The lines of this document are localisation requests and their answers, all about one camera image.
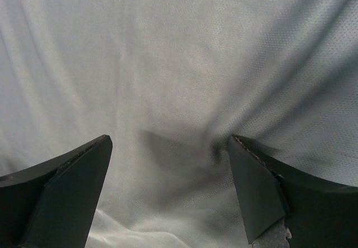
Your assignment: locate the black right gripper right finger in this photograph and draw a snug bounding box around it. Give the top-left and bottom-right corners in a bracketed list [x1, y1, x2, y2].
[228, 135, 357, 247]

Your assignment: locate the white t-shirt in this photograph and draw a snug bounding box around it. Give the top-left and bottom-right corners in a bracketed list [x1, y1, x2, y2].
[1, 0, 357, 247]

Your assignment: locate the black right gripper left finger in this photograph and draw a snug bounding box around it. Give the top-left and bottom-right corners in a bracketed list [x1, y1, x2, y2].
[1, 135, 112, 247]

